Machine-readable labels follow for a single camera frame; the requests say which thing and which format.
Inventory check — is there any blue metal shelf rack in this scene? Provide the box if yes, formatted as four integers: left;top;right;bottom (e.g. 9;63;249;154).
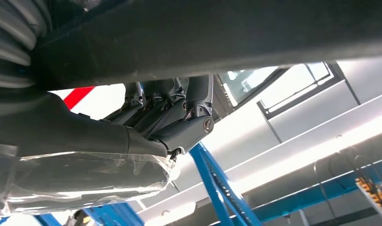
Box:
0;142;382;226

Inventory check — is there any red barrier belt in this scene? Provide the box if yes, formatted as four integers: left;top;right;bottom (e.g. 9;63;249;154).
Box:
63;86;96;110

